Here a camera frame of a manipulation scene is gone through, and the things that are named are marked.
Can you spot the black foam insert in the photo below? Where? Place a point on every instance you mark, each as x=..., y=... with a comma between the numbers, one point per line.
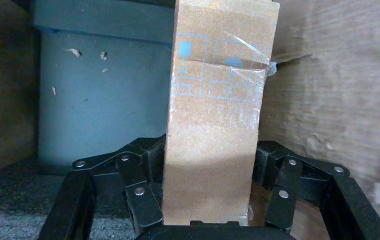
x=103, y=99

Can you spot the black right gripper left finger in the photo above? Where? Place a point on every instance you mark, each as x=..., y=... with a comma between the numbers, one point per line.
x=110, y=175

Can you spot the brown cardboard piece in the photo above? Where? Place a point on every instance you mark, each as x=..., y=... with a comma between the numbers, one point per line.
x=213, y=132

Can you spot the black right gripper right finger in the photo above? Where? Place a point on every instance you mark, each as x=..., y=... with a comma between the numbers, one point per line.
x=308, y=185

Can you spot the large open brown carton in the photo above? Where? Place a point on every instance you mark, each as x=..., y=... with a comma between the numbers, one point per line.
x=335, y=99

